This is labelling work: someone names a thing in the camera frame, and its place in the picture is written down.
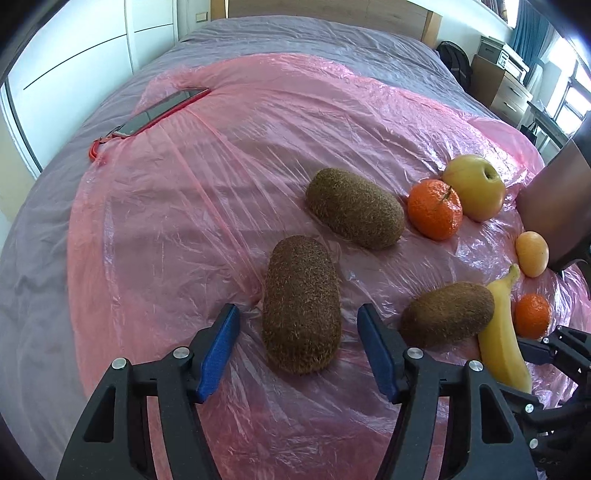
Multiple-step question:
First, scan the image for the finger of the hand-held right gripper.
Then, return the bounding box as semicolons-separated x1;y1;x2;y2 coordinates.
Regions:
496;383;575;435
517;325;591;384

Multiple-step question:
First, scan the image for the red lanyard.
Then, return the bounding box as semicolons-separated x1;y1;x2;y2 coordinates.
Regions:
89;131;125;162

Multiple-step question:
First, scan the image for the yellow banana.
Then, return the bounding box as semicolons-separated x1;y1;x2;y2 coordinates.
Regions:
478;263;533;394

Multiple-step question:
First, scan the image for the white-framed desk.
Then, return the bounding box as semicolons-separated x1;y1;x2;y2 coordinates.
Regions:
526;99;578;151

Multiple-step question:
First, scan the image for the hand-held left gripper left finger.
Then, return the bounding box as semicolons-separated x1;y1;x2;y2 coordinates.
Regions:
55;304;241;480

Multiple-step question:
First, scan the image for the wooden headboard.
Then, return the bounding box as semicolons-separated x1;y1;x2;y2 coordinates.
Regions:
210;0;444;49

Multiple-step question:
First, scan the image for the bed with purple sheet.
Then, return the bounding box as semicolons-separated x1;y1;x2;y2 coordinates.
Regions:
0;18;591;480

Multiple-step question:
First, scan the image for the white wardrobe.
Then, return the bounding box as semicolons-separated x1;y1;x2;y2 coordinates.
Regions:
9;0;213;176

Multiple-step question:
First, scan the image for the teal curtain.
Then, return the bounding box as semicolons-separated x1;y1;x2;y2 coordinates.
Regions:
510;0;561;70

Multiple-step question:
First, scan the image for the grey metallic box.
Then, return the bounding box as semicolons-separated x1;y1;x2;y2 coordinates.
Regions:
516;137;591;273

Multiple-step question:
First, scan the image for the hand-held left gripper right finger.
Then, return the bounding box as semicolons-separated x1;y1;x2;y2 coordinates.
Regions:
357;304;539;480

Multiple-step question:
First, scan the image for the window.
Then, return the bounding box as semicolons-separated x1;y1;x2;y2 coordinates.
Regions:
547;34;591;137

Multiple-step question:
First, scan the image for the orange tangerine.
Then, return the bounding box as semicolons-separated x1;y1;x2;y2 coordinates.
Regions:
407;179;463;241
514;293;552;340

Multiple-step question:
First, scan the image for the white printer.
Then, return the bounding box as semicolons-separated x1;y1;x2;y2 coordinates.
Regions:
478;36;531;84

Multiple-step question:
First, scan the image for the yellow apple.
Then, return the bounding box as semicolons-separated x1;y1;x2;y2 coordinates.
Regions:
442;154;507;222

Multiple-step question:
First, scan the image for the brown fuzzy kiwi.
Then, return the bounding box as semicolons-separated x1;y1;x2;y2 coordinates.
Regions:
262;235;343;374
399;282;496;349
305;167;406;251

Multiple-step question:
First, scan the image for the yellow striped pepino melon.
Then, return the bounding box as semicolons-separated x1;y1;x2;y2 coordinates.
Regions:
516;231;550;278

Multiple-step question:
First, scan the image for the pink plastic sheet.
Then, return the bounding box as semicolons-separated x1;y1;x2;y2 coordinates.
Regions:
67;53;583;480

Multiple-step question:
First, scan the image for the row of books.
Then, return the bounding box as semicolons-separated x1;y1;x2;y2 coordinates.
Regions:
487;0;515;26

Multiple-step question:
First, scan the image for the wooden drawer cabinet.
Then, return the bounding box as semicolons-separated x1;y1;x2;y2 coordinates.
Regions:
471;54;534;127

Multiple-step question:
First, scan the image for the black backpack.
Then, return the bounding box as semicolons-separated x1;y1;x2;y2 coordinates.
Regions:
436;41;472;90

